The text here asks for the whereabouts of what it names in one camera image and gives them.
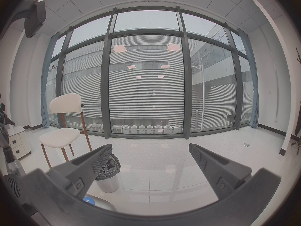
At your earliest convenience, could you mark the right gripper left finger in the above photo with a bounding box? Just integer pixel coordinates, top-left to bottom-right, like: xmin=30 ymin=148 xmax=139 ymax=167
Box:
xmin=47 ymin=144 xmax=113 ymax=199

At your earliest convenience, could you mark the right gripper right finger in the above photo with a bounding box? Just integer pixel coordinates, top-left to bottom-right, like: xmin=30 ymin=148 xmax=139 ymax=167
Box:
xmin=188 ymin=143 xmax=253 ymax=200

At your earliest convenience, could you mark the black plastic bag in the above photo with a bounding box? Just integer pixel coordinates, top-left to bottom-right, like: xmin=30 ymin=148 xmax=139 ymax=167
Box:
xmin=95 ymin=153 xmax=121 ymax=181

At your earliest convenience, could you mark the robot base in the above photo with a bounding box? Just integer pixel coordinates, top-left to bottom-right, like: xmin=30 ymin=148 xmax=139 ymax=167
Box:
xmin=0 ymin=158 xmax=117 ymax=221

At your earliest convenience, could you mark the white trash bin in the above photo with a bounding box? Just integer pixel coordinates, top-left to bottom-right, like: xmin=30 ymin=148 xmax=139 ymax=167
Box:
xmin=95 ymin=172 xmax=120 ymax=193

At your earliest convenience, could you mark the white chair with wooden legs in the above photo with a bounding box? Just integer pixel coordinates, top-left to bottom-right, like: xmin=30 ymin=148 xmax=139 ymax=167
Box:
xmin=38 ymin=93 xmax=93 ymax=169

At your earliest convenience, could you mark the white bedside table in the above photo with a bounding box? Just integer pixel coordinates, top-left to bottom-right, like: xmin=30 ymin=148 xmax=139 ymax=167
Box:
xmin=7 ymin=125 xmax=32 ymax=160

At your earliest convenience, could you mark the window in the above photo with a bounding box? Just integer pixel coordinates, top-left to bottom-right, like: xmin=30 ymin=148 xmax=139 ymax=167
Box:
xmin=44 ymin=6 xmax=252 ymax=140

